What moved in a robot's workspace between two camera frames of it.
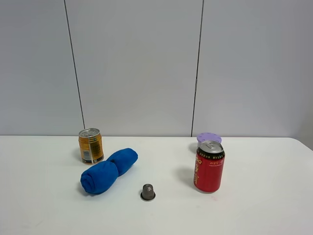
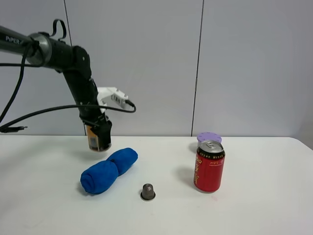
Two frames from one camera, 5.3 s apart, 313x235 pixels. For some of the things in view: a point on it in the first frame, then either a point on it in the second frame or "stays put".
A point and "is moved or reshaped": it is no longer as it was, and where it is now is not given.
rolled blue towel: (103, 176) stays put
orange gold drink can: (91, 146) is moved or reshaped
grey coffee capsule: (147, 194) stays put
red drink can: (209, 166) stays put
